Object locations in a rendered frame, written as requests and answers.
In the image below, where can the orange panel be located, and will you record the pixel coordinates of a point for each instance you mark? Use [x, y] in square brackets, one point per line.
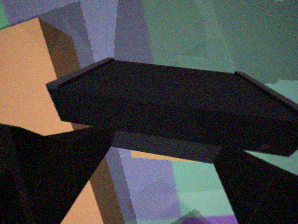
[32, 54]

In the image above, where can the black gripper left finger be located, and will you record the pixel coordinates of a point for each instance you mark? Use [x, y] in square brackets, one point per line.
[51, 171]

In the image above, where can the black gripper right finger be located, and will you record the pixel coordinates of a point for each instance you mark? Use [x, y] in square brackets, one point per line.
[258, 192]

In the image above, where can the wooden-handled awl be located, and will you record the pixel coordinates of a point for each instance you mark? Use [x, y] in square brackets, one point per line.
[138, 154]

